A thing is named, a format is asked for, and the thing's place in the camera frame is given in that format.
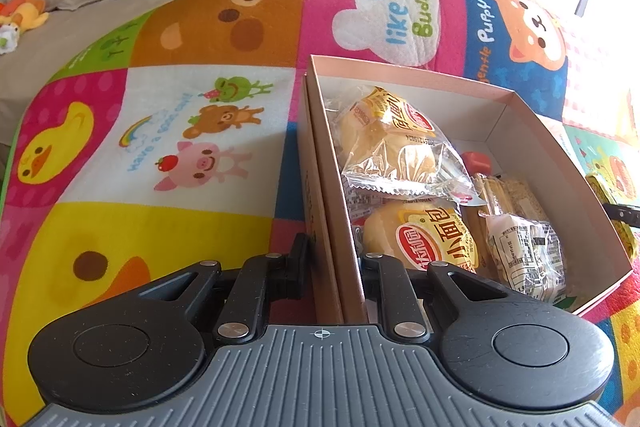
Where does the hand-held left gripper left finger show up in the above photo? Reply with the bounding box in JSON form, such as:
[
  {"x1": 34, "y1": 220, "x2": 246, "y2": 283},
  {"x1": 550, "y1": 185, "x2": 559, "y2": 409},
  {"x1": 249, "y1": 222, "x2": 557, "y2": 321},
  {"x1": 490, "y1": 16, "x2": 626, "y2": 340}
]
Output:
[{"x1": 127, "y1": 232, "x2": 313, "y2": 342}]

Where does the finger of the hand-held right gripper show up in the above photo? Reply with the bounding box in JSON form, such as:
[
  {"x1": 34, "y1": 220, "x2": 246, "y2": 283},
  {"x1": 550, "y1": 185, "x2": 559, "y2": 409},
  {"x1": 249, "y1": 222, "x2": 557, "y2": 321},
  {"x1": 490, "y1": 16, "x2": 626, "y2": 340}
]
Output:
[{"x1": 602, "y1": 203, "x2": 640, "y2": 229}]

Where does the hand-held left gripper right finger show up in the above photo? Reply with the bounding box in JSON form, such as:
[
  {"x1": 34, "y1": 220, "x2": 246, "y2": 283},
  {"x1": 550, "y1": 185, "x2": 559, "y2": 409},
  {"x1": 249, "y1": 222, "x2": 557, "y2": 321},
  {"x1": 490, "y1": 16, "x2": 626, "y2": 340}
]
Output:
[{"x1": 361, "y1": 252, "x2": 511, "y2": 339}]

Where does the bread bun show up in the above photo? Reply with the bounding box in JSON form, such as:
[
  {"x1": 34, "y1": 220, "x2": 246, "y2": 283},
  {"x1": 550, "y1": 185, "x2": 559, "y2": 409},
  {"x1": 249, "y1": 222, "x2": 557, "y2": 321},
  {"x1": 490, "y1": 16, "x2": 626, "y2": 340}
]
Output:
[
  {"x1": 357, "y1": 197, "x2": 483, "y2": 279},
  {"x1": 332, "y1": 85, "x2": 481, "y2": 202}
]

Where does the biscuit sticks pack with dip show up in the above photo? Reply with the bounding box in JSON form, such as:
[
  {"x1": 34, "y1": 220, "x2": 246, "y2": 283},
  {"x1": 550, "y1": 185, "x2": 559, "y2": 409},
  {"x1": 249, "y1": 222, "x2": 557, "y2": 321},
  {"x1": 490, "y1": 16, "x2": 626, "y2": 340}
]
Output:
[{"x1": 460, "y1": 151, "x2": 506, "y2": 218}]

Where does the pink cardboard box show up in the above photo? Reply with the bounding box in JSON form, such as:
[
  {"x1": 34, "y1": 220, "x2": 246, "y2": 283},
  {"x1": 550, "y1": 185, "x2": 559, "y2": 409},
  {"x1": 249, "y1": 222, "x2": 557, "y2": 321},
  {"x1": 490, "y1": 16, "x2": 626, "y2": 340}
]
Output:
[{"x1": 300, "y1": 54, "x2": 635, "y2": 325}]

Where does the clear labelled snack packet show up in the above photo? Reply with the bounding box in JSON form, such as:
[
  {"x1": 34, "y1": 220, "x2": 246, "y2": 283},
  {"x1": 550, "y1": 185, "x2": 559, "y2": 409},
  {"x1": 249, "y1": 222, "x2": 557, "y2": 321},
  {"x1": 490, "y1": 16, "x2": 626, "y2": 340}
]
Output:
[{"x1": 477, "y1": 211, "x2": 569, "y2": 303}]

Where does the colourful cartoon play mat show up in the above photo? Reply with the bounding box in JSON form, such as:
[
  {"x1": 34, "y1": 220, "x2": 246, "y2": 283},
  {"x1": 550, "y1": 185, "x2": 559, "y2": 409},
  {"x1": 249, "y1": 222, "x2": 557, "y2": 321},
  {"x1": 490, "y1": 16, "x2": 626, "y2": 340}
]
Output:
[{"x1": 0, "y1": 0, "x2": 640, "y2": 427}]

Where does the yellow orange plush toy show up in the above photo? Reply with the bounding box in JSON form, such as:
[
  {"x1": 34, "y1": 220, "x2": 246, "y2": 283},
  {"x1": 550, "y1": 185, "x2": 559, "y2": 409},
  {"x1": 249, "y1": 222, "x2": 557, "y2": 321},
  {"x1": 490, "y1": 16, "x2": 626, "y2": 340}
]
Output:
[{"x1": 0, "y1": 0, "x2": 50, "y2": 54}]

